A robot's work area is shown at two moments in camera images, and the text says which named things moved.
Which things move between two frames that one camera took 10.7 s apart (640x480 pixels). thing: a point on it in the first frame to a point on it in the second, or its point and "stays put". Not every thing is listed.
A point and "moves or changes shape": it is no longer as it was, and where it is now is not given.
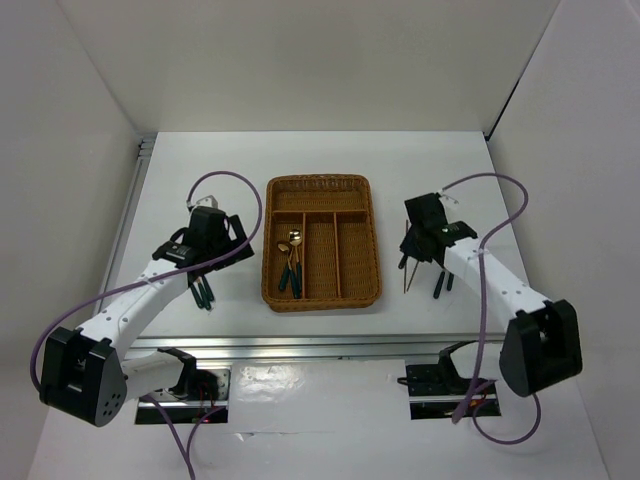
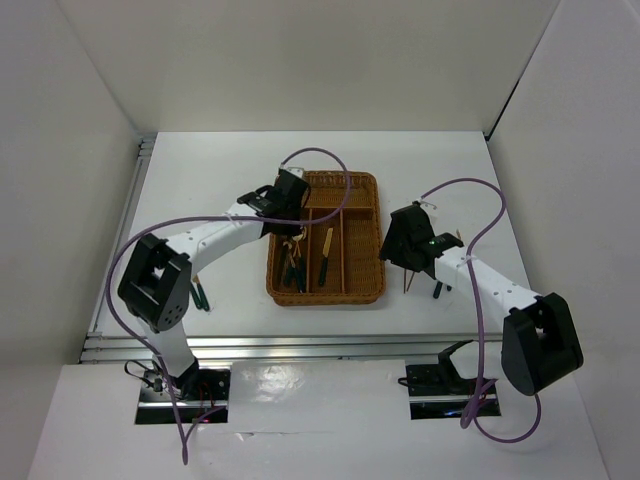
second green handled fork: (439, 284) stays put
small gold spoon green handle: (284, 246) moves or changes shape
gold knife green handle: (208, 288) to (203, 298)
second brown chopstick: (416, 265) stays put
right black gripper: (411, 250) to (390, 249)
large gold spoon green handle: (295, 238) moves or changes shape
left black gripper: (237, 230) to (290, 229)
